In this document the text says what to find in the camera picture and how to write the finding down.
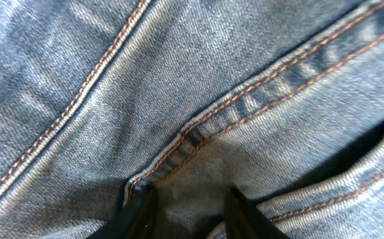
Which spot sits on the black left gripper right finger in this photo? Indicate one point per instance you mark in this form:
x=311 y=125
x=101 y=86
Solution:
x=244 y=221

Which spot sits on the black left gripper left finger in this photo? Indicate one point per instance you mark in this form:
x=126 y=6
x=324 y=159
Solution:
x=135 y=220

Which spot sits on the light blue denim jeans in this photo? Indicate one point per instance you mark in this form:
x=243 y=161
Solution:
x=282 y=100

